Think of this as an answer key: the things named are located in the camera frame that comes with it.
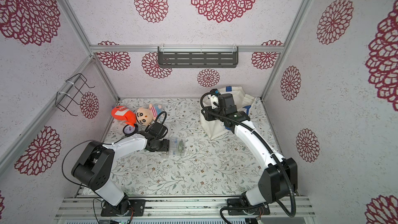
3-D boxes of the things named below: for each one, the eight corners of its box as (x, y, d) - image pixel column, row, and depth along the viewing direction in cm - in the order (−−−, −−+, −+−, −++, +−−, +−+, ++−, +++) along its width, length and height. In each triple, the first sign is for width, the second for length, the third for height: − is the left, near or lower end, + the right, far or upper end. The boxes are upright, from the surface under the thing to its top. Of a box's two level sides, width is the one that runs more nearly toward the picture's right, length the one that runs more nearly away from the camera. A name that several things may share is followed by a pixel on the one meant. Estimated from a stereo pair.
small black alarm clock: (123, 137, 101) (121, 134, 98) (127, 126, 106) (124, 123, 103) (135, 137, 101) (133, 134, 98) (138, 126, 106) (136, 123, 103)
